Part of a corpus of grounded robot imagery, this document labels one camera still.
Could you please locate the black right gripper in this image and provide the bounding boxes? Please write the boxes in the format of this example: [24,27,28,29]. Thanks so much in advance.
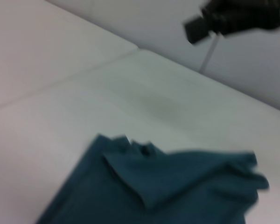
[182,0,280,45]

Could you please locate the teal blue shirt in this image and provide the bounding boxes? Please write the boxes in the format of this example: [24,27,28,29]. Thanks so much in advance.
[34,133,271,224]

